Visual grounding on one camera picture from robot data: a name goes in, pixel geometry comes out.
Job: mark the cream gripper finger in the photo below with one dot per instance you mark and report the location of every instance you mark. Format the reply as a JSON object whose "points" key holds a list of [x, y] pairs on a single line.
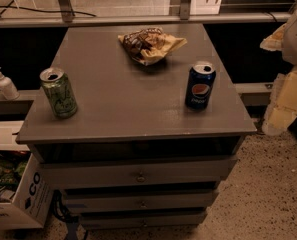
{"points": [[282, 109], [274, 41]]}

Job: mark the green soda can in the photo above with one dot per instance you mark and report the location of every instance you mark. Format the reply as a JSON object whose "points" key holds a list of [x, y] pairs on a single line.
{"points": [[58, 90]]}

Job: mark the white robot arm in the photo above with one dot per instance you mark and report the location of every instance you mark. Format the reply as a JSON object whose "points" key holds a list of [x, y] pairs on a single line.
{"points": [[289, 44]]}

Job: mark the blue Pepsi can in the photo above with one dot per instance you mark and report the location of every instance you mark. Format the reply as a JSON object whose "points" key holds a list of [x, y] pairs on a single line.
{"points": [[199, 86]]}

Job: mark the brown chip bag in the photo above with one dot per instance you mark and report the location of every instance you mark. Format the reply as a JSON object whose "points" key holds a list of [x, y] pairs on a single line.
{"points": [[151, 45]]}

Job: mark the grey drawer cabinet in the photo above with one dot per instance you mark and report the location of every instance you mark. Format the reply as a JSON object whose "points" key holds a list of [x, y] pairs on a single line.
{"points": [[134, 155]]}

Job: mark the white pump bottle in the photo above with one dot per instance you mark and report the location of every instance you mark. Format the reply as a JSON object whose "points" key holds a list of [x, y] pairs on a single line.
{"points": [[7, 88]]}

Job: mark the white cardboard box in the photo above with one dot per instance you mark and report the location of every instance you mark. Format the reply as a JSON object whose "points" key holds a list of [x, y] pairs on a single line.
{"points": [[29, 206]]}

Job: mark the green snack bags in box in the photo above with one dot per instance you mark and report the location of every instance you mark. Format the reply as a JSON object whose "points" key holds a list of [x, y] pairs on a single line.
{"points": [[12, 167]]}

